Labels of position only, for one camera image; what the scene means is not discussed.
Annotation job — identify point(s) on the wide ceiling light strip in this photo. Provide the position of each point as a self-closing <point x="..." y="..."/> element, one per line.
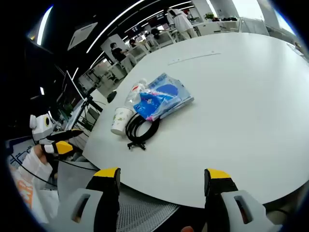
<point x="44" y="24"/>

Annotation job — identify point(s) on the person's white orange shirt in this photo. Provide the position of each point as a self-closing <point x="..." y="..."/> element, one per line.
<point x="25" y="191"/>

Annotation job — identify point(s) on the white round table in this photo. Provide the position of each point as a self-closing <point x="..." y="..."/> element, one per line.
<point x="217" y="125"/>

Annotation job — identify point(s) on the white ceiling air conditioner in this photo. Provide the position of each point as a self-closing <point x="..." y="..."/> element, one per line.
<point x="82" y="36"/>

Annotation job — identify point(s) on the clear plastic water bottle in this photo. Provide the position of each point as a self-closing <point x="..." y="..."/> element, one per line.
<point x="134" y="94"/>

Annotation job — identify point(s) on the clear blue mask packet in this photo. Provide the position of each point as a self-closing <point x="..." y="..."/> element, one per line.
<point x="173" y="88"/>

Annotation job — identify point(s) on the blue tissue pack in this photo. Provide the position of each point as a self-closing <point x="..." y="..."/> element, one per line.
<point x="147" y="107"/>

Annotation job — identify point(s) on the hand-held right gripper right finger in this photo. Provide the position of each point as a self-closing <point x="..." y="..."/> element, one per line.
<point x="227" y="193"/>

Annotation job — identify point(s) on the thin ceiling light strip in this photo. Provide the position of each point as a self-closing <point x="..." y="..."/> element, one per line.
<point x="116" y="27"/>

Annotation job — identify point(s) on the blue white printed board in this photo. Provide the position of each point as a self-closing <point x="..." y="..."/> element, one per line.
<point x="18" y="154"/>

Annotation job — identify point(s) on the green potted plant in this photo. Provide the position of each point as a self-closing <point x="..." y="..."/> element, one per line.
<point x="209" y="16"/>

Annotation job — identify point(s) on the dark computer monitor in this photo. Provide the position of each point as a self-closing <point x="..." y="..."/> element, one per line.
<point x="71" y="93"/>

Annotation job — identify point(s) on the white paper cup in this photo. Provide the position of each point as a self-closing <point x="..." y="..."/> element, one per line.
<point x="119" y="120"/>

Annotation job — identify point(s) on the black computer mouse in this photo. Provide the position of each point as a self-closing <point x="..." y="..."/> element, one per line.
<point x="111" y="97"/>

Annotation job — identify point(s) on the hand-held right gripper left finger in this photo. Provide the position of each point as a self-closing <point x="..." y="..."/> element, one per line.
<point x="106" y="193"/>

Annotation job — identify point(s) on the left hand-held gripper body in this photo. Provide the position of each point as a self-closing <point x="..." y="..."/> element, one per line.
<point x="41" y="128"/>

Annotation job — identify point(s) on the person's left hand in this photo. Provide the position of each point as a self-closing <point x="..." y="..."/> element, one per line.
<point x="42" y="157"/>

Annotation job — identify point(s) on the grey mesh office chair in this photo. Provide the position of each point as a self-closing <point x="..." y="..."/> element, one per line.
<point x="144" y="215"/>

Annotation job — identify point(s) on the person's right hand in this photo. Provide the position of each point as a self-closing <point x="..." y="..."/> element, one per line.
<point x="187" y="229"/>

